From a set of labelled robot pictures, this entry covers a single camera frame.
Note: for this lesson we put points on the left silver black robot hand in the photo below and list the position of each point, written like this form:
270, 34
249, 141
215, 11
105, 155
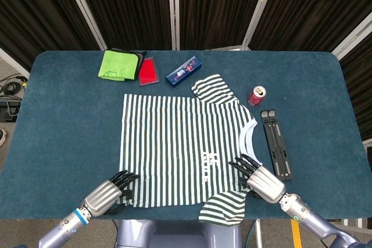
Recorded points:
104, 195

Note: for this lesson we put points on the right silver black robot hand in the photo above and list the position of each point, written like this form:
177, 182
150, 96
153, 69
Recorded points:
266, 184

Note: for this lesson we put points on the green white striped T-shirt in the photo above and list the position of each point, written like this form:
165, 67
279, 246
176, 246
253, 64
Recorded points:
174, 143

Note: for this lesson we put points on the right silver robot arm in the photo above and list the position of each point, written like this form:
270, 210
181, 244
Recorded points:
314, 222

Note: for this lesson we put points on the black folding laptop stand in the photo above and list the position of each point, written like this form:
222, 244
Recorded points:
276, 143

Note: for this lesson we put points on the yellow floor tape strip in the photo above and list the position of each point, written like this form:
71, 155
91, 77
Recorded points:
296, 233

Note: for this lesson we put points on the grey robot torso base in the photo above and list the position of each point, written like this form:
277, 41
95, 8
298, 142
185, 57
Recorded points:
174, 233

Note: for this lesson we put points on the red soda can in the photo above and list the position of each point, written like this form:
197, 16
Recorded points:
255, 98

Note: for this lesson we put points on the black floor equipment box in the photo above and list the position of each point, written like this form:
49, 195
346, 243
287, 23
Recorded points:
8, 110

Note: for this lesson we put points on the lime green microfiber cloth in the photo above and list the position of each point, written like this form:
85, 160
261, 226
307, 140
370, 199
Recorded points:
116, 65

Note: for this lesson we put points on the red ink pad case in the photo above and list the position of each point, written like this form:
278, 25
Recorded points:
147, 71

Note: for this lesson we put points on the dark blue rectangular box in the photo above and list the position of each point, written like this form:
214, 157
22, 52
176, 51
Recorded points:
183, 71

